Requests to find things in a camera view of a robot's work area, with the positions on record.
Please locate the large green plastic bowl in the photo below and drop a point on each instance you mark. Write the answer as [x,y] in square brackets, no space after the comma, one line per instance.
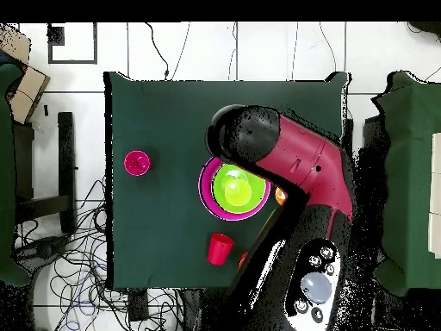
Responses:
[220,193]

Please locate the large pink plastic bowl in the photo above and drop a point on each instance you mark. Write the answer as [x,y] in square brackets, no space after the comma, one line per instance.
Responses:
[205,193]

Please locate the yellow plastic cup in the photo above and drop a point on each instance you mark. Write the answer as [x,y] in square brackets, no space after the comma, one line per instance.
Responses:
[237,193]

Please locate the red plastic cup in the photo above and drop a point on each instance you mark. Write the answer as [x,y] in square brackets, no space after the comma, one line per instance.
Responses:
[218,250]

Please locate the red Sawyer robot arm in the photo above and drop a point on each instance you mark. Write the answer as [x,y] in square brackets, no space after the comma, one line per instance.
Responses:
[310,162]

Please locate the white boxes stack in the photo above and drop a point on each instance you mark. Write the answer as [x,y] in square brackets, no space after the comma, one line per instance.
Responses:
[436,172]

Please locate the orange plastic cup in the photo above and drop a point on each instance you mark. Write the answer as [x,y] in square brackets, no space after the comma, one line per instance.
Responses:
[279,196]

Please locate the red-orange plastic cup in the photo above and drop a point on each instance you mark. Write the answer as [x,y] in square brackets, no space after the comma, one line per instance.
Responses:
[243,260]

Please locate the magenta plastic cup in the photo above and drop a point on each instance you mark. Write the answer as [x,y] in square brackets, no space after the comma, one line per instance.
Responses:
[137,163]

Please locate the dark green tablecloth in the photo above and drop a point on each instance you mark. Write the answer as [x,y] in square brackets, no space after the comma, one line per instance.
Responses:
[165,113]

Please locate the black box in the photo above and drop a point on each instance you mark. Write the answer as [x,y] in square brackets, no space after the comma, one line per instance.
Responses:
[373,138]

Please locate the grey base with black knob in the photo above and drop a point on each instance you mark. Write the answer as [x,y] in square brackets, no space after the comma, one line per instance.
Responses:
[44,250]

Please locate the green cloth covered table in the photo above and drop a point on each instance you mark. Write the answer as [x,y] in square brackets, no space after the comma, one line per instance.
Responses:
[5,172]
[410,172]

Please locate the brown cardboard box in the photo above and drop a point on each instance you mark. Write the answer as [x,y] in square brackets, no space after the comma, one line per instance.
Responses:
[27,89]

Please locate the black stand frame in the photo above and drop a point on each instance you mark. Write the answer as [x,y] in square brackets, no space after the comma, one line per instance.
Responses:
[66,155]

